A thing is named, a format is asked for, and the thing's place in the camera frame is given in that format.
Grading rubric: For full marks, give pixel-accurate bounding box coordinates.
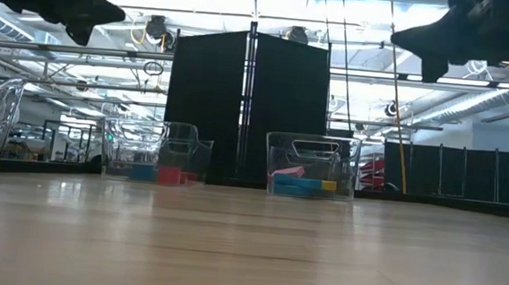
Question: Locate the long yellow block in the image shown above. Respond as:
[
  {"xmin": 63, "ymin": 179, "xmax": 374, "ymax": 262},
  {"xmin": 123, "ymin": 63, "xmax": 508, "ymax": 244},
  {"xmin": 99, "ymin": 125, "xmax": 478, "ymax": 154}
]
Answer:
[{"xmin": 320, "ymin": 178, "xmax": 339, "ymax": 194}]

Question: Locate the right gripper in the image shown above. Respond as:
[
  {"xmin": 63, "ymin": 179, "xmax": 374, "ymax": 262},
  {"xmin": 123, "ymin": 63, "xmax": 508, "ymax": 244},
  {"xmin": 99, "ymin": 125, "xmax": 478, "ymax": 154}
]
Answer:
[{"xmin": 386, "ymin": 0, "xmax": 509, "ymax": 91}]

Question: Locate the yellow cable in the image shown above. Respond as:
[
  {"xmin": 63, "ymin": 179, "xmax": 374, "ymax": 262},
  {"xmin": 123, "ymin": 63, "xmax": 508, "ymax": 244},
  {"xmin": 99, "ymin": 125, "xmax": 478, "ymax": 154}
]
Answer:
[{"xmin": 375, "ymin": 0, "xmax": 422, "ymax": 195}]

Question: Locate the black ceiling reel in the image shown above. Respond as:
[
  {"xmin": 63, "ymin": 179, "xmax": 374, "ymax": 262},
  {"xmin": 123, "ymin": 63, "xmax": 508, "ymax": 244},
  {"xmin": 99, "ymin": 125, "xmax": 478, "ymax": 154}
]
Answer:
[
  {"xmin": 383, "ymin": 100, "xmax": 400, "ymax": 118},
  {"xmin": 287, "ymin": 25, "xmax": 311, "ymax": 45},
  {"xmin": 142, "ymin": 13, "xmax": 178, "ymax": 53}
]

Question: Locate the small red block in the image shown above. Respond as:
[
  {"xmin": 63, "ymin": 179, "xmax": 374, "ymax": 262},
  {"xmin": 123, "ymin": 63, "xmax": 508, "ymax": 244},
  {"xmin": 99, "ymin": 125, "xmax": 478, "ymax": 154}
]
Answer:
[{"xmin": 180, "ymin": 170, "xmax": 199, "ymax": 186}]

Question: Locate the black folding partition screen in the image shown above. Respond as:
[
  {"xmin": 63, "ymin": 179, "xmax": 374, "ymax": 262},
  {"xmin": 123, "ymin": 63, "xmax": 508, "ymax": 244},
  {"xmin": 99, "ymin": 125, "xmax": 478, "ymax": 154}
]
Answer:
[{"xmin": 159, "ymin": 14, "xmax": 336, "ymax": 193}]

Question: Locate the small clear plastic bin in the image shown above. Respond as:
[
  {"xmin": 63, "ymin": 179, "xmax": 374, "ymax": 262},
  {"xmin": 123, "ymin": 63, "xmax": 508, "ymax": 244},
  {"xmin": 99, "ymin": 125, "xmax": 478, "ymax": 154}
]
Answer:
[
  {"xmin": 262, "ymin": 130, "xmax": 365, "ymax": 203},
  {"xmin": 98, "ymin": 116, "xmax": 216, "ymax": 190}
]

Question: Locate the black partition fence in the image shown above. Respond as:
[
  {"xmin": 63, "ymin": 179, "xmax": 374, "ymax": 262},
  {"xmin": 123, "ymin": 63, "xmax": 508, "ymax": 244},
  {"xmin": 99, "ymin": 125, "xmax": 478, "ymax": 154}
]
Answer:
[{"xmin": 379, "ymin": 140, "xmax": 509, "ymax": 206}]

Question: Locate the black hanging cable loop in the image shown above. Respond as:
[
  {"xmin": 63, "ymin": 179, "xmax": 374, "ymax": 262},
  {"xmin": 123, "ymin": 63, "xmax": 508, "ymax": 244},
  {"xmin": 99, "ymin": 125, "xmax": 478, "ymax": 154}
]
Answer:
[{"xmin": 142, "ymin": 59, "xmax": 166, "ymax": 78}]

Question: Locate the red cart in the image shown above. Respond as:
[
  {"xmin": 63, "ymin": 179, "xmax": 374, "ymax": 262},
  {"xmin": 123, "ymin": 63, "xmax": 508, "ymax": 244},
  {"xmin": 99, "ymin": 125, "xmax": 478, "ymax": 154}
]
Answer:
[{"xmin": 358, "ymin": 157, "xmax": 385, "ymax": 192}]

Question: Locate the red cylinder block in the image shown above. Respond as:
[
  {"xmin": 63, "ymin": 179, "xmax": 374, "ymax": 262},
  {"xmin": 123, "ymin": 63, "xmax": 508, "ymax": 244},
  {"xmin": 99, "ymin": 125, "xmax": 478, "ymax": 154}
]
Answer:
[{"xmin": 156, "ymin": 166, "xmax": 184, "ymax": 187}]

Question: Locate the blue cylinder block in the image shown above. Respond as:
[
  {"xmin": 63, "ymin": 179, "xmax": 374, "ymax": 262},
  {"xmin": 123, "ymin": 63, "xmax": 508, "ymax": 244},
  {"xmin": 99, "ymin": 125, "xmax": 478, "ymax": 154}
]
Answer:
[{"xmin": 127, "ymin": 163, "xmax": 160, "ymax": 184}]

